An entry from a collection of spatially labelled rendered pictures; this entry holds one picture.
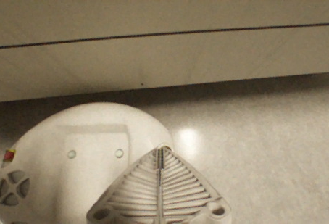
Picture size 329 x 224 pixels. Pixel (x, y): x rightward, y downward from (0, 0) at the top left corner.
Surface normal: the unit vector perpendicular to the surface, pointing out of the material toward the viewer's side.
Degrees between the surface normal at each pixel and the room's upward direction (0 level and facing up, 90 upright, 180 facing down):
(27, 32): 90
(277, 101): 0
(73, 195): 0
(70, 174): 0
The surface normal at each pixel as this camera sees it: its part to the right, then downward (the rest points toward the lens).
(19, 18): 0.11, 0.95
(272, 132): 0.02, -0.29
